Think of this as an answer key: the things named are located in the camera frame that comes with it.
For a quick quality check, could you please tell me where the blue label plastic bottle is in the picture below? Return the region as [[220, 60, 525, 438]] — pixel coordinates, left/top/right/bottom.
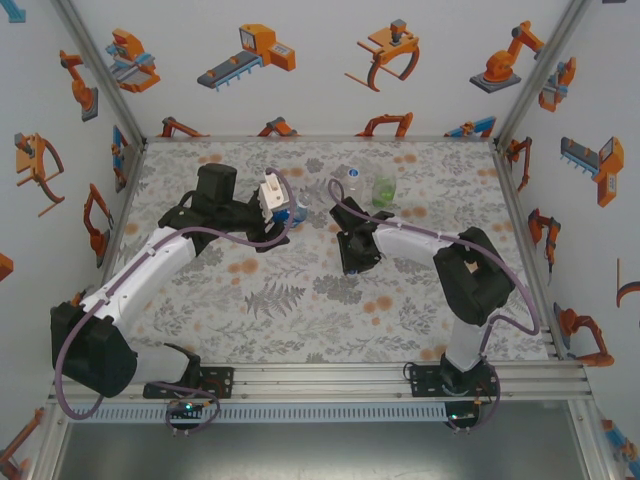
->
[[278, 191, 310, 230]]

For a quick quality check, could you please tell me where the clear unlabelled plastic bottle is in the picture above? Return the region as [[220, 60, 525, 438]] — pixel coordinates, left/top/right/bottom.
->
[[341, 166, 370, 207]]

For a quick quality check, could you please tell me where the green label plastic bottle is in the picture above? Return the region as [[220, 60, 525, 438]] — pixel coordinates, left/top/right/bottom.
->
[[371, 167, 400, 209]]

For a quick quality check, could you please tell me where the floral patterned table cover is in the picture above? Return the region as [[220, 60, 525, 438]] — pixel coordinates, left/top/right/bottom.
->
[[82, 138, 559, 366]]

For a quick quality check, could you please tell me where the grey metal sheet panel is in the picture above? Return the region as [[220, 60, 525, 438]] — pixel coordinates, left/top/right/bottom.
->
[[52, 422, 589, 480]]

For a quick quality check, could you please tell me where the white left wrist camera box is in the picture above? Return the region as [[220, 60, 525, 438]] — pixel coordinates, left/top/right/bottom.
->
[[257, 171, 292, 227]]

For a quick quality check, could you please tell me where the aluminium side frame rail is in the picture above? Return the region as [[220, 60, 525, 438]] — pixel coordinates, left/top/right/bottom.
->
[[98, 142, 149, 271], [491, 142, 569, 361]]

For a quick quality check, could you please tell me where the aluminium back frame rail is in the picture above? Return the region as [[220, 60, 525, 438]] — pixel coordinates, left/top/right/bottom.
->
[[142, 134, 501, 144]]

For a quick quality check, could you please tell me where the aluminium front frame rail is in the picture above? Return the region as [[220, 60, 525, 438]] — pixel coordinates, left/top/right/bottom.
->
[[47, 362, 594, 404]]

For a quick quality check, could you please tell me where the slotted grey cable duct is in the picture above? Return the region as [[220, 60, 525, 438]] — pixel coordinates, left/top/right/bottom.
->
[[67, 403, 448, 423]]

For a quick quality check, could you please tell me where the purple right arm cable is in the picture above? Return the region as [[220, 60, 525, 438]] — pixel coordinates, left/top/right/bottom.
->
[[327, 178, 542, 435]]

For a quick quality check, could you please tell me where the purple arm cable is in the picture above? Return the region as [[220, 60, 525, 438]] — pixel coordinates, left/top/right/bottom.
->
[[327, 178, 542, 435], [53, 167, 300, 439]]

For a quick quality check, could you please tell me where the slanted aluminium corner post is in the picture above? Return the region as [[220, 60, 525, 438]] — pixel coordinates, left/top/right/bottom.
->
[[492, 0, 596, 149], [49, 0, 149, 146]]

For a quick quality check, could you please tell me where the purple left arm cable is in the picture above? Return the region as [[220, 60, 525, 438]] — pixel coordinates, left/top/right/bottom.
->
[[53, 167, 300, 439]]

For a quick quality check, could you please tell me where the aluminium lower frame leg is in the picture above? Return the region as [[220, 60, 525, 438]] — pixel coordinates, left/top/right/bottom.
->
[[29, 402, 69, 480], [569, 399, 619, 480]]

